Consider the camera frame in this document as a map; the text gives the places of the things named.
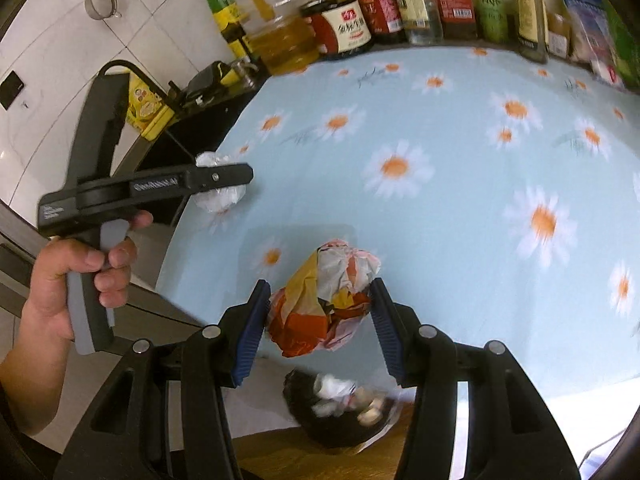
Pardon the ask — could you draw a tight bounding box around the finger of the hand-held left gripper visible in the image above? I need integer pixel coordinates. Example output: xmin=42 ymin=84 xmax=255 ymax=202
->
xmin=185 ymin=162 xmax=254 ymax=196

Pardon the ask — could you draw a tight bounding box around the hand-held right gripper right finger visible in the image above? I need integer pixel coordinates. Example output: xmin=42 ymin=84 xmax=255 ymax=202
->
xmin=369 ymin=277 xmax=581 ymax=480

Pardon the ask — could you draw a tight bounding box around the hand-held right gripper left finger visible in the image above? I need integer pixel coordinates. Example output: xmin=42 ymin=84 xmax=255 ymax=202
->
xmin=52 ymin=280 xmax=272 ymax=480

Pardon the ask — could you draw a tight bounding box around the white plastic wrapper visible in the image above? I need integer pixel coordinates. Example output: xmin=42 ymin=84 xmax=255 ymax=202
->
xmin=194 ymin=151 xmax=249 ymax=214

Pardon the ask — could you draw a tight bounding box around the orange white wrapper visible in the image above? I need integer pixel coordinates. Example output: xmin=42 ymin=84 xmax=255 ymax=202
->
xmin=267 ymin=240 xmax=382 ymax=359

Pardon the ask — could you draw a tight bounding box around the black bag trash bin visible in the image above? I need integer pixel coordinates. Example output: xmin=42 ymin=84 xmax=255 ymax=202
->
xmin=281 ymin=367 xmax=402 ymax=449

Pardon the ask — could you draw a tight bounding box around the person's left forearm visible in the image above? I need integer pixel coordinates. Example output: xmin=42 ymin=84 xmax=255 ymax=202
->
xmin=0 ymin=312 xmax=73 ymax=438

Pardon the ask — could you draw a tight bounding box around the person's left hand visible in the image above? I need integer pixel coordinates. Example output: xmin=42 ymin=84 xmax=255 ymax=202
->
xmin=22 ymin=210 xmax=154 ymax=346

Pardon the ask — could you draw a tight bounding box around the black sink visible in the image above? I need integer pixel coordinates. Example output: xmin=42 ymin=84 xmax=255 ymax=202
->
xmin=139 ymin=85 xmax=263 ymax=233

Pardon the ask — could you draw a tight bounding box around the black yellow object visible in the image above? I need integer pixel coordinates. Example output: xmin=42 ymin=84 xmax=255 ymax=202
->
xmin=181 ymin=60 xmax=262 ymax=107

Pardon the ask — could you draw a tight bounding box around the black faucet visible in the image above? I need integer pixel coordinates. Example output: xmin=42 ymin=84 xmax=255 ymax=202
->
xmin=100 ymin=59 xmax=177 ymax=112

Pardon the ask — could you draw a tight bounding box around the clear cooking oil jug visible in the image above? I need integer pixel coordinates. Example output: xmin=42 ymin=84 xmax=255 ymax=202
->
xmin=235 ymin=0 xmax=322 ymax=77

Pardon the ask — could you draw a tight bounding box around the green label dark bottle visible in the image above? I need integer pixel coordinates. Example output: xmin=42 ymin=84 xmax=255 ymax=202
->
xmin=197 ymin=0 xmax=254 ymax=62

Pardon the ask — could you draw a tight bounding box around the dark soy sauce jug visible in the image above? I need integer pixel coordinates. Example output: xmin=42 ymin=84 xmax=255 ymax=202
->
xmin=299 ymin=0 xmax=376 ymax=61

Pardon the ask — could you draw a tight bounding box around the red label black cap bottle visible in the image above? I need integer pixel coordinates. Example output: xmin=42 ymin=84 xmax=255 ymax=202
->
xmin=347 ymin=0 xmax=407 ymax=44

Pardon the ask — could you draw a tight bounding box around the clear beige label bottle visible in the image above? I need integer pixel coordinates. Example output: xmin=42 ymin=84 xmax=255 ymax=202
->
xmin=387 ymin=0 xmax=444 ymax=46

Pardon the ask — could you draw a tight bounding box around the square red label bottle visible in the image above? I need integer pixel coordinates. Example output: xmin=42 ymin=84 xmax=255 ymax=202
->
xmin=425 ymin=0 xmax=479 ymax=41

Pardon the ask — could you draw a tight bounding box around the green label gold cap bottle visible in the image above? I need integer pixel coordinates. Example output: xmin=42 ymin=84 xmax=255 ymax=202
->
xmin=469 ymin=0 xmax=512 ymax=44

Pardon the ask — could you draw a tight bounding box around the small white red packet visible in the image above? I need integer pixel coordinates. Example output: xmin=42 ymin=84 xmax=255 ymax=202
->
xmin=590 ymin=57 xmax=627 ymax=89

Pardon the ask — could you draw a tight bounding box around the small brown jar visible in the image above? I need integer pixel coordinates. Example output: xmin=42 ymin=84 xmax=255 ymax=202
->
xmin=545 ymin=10 xmax=572 ymax=59

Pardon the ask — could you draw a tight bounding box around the clear yellow label bottle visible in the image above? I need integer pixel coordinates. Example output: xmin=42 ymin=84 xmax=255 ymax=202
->
xmin=510 ymin=0 xmax=551 ymax=64

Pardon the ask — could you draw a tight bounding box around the blue white plastic packet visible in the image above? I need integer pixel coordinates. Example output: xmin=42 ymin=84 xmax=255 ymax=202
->
xmin=559 ymin=0 xmax=619 ymax=69

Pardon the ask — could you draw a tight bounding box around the green plastic packet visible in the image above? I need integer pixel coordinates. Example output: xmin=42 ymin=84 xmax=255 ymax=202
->
xmin=600 ymin=0 xmax=640 ymax=78

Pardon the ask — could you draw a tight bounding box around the black wall socket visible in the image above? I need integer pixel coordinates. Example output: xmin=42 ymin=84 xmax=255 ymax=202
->
xmin=0 ymin=71 xmax=26 ymax=111

